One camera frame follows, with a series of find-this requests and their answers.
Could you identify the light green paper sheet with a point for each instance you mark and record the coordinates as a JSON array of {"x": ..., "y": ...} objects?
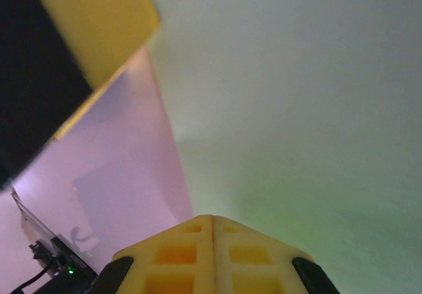
[{"x": 280, "y": 93}]

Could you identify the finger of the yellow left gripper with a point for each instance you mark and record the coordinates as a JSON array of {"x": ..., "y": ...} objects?
[{"x": 108, "y": 20}]

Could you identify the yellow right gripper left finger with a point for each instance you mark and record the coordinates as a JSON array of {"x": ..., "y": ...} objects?
[{"x": 171, "y": 257}]

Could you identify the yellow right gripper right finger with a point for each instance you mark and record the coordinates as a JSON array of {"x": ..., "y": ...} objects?
[{"x": 254, "y": 257}]

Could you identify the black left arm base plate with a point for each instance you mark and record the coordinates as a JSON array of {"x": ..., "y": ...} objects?
[{"x": 62, "y": 267}]

